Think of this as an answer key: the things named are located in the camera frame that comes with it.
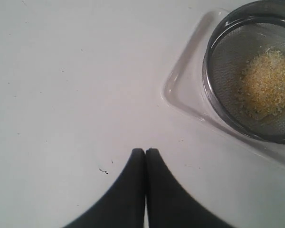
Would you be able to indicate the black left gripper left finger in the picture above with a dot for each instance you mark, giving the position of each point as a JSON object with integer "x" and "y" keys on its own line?
{"x": 123, "y": 205}

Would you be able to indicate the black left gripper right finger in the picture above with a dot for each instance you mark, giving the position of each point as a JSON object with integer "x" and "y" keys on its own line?
{"x": 169, "y": 205}

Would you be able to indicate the white square tray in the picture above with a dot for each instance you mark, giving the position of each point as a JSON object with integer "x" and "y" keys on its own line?
{"x": 184, "y": 88}

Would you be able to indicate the yellow grain pile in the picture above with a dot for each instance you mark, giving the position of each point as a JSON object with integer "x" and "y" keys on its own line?
{"x": 261, "y": 90}

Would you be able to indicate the round metal sieve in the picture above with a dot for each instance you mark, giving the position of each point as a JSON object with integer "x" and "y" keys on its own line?
{"x": 245, "y": 32}

